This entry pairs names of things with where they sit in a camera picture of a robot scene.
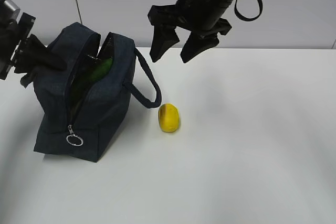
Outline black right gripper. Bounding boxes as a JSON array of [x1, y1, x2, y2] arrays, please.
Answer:
[[148, 5, 232, 63]]

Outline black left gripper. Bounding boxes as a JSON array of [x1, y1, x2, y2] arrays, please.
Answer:
[[1, 13, 66, 80]]

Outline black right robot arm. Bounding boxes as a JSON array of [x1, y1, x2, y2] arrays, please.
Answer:
[[148, 0, 233, 63]]

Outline dark navy fabric lunch bag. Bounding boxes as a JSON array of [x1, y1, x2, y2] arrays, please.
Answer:
[[20, 23, 162, 162]]

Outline green cucumber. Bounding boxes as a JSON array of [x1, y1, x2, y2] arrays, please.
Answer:
[[70, 58, 113, 100]]

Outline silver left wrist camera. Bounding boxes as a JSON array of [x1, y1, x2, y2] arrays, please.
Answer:
[[0, 0, 20, 22]]

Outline yellow lemon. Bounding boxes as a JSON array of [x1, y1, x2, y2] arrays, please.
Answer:
[[158, 103, 180, 133]]

